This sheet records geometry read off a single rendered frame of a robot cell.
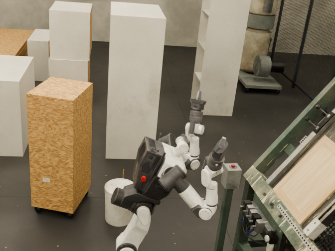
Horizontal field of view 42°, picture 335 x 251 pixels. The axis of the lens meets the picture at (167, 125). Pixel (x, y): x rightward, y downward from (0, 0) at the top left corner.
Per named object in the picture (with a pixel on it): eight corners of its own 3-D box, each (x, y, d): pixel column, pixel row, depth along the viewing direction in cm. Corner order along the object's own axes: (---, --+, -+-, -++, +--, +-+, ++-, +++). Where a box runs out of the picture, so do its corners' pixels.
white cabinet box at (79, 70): (55, 86, 748) (54, 45, 718) (89, 88, 756) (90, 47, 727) (49, 104, 676) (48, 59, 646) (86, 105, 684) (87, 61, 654)
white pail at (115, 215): (103, 208, 442) (104, 168, 422) (133, 208, 446) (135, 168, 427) (102, 227, 413) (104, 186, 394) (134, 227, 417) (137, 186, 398)
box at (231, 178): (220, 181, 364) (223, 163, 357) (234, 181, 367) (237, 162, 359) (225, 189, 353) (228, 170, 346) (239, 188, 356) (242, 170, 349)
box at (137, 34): (106, 127, 616) (110, 1, 545) (148, 129, 625) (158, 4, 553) (105, 158, 535) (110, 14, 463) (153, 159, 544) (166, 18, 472)
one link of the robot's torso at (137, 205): (129, 215, 281) (137, 201, 278) (128, 203, 294) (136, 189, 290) (147, 221, 285) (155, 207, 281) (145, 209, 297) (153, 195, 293)
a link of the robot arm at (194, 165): (190, 176, 308) (173, 159, 295) (182, 167, 319) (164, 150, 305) (202, 164, 309) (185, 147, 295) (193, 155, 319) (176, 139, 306)
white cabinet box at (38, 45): (36, 65, 845) (35, 28, 815) (55, 66, 850) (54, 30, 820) (28, 80, 764) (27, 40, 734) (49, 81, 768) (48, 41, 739)
